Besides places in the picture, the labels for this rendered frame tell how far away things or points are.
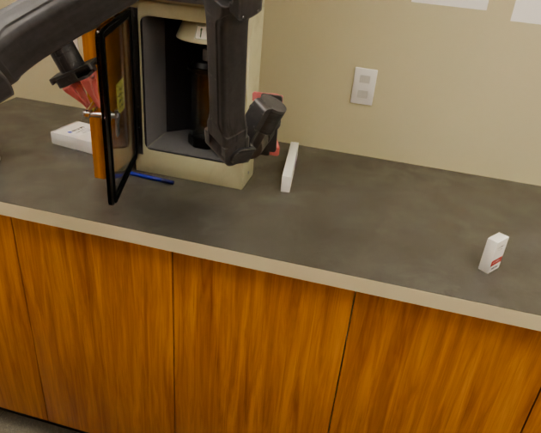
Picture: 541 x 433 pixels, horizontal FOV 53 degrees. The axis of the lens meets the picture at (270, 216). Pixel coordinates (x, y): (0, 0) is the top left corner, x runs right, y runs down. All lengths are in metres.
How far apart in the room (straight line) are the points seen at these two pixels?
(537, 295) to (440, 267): 0.21
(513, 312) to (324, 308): 0.41
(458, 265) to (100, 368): 1.05
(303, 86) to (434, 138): 0.46
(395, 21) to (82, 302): 1.21
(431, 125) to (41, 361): 1.41
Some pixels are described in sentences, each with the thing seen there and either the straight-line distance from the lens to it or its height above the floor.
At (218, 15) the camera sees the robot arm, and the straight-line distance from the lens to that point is 0.81.
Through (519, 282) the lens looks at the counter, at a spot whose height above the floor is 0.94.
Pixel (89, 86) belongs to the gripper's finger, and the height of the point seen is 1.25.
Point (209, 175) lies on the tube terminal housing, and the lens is 1.51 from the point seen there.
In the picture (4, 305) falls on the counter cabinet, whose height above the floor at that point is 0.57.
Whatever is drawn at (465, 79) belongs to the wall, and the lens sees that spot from 1.77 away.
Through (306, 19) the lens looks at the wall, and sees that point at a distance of 1.77.
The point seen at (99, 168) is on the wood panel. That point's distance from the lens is 1.55.
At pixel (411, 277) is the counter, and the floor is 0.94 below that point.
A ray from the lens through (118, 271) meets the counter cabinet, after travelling 1.45.
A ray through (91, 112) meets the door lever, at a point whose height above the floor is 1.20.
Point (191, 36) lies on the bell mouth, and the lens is 1.44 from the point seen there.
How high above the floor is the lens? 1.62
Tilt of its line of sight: 29 degrees down
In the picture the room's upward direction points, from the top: 5 degrees clockwise
